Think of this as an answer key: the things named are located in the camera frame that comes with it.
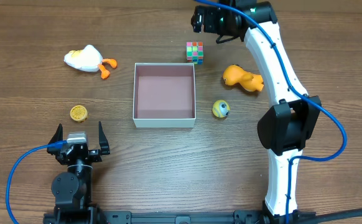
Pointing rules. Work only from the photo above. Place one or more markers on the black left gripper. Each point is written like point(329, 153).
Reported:
point(94, 152)

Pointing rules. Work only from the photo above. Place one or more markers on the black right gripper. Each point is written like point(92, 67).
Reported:
point(197, 19)

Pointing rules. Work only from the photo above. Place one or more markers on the colourful puzzle cube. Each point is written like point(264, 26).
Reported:
point(194, 52)

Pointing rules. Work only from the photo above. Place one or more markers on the yellow ball with grey eye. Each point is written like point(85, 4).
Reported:
point(220, 109)

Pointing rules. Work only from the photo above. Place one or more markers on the white box pink interior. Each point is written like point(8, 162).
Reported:
point(164, 95)

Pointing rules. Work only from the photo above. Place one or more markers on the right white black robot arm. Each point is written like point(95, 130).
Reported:
point(293, 113)

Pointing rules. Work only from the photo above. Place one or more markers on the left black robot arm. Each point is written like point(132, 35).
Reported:
point(72, 189)

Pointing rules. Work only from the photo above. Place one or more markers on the orange round fan toy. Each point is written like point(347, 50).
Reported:
point(79, 113)

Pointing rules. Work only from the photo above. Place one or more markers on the orange dinosaur toy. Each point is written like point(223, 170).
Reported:
point(234, 74)

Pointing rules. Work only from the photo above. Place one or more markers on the white plush duck toy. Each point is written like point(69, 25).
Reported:
point(89, 59)

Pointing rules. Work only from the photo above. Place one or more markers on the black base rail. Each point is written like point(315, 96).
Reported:
point(97, 215)

